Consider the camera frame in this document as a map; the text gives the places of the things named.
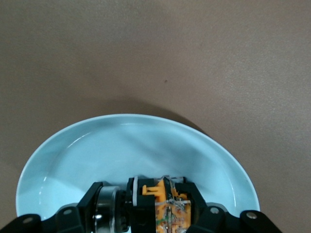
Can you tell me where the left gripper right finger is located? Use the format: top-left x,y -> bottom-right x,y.
174,182 -> 280,233

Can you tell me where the light blue round plate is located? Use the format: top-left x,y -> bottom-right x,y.
16,113 -> 261,222

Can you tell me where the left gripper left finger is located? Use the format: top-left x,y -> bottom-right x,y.
0,181 -> 103,233

